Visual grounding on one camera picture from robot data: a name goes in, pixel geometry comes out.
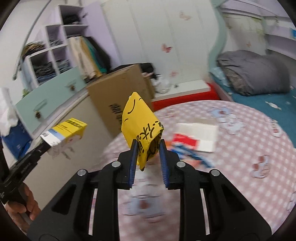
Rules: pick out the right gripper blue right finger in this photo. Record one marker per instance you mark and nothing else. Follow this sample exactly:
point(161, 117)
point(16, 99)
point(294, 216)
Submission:
point(163, 155)

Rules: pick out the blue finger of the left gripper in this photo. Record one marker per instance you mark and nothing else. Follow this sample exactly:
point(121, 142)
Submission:
point(39, 150)

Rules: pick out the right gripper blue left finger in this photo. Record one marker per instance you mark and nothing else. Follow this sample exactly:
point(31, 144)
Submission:
point(133, 162)

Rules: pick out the yellow plastic bag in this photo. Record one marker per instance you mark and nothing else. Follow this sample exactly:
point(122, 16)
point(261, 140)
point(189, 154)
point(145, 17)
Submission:
point(140, 123)

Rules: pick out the yellow blue carton box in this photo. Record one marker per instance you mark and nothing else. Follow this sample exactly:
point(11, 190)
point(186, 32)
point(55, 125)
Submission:
point(65, 133)

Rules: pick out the person's left hand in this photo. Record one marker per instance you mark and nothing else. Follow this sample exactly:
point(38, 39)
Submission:
point(15, 210)

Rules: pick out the red packet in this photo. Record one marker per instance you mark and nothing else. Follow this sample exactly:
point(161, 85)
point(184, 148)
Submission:
point(184, 140)

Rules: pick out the cream low cabinet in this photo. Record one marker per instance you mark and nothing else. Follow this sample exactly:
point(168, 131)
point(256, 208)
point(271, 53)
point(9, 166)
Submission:
point(60, 163)

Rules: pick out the blue shopping bag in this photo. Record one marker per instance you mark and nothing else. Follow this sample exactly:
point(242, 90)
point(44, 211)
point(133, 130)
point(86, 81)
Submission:
point(18, 141)

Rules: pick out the blue snack wrapper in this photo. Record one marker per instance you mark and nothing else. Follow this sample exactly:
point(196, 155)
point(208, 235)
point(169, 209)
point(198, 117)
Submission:
point(186, 152)

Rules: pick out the white paper shopping bag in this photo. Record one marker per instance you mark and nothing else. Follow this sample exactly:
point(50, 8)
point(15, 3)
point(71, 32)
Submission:
point(9, 118)

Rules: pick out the white paper sheet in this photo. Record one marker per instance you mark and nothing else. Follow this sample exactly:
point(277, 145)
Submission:
point(206, 134)

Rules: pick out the teal drawer unit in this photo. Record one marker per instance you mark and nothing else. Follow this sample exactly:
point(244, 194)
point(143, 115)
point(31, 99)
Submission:
point(45, 99)

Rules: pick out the large brown cardboard box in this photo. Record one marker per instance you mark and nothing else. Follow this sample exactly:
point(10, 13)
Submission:
point(110, 94)

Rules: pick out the white plastic bag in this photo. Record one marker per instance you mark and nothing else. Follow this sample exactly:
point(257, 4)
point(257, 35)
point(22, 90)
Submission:
point(161, 84)

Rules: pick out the purple open shelf unit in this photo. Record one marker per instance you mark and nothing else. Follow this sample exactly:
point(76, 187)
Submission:
point(54, 66)

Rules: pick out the hanging clothes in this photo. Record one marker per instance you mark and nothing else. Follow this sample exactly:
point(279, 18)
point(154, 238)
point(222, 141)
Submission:
point(93, 62)

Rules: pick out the grey folded quilt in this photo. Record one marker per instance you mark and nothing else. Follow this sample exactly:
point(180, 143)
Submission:
point(250, 73)

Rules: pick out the white wardrobe doors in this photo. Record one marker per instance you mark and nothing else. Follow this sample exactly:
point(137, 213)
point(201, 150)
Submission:
point(175, 36)

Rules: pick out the teal candy print bedsheet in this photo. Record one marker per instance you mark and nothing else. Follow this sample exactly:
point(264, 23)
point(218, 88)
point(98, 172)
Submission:
point(279, 107)

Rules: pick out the teal bunk bed frame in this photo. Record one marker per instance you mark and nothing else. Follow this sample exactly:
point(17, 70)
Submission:
point(262, 27)

